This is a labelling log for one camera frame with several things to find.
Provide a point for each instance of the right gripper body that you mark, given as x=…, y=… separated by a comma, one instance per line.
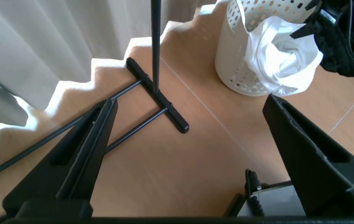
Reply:
x=329, y=7

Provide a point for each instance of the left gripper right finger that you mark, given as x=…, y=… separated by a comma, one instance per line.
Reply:
x=319, y=180

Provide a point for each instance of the black garment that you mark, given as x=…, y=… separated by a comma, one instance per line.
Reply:
x=335, y=53

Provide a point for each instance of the white garment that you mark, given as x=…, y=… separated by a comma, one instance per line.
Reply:
x=276, y=65

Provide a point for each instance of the beige curtain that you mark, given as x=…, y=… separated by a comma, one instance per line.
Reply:
x=55, y=37

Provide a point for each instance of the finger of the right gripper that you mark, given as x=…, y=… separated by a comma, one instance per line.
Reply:
x=305, y=30

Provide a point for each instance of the white laundry basket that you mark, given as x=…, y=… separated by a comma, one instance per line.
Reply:
x=232, y=62

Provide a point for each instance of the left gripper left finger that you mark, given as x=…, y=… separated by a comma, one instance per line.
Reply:
x=58, y=177

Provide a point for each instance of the black clothes rack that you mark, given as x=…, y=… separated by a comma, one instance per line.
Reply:
x=155, y=46

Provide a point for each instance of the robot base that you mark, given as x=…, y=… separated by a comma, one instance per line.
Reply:
x=273, y=202

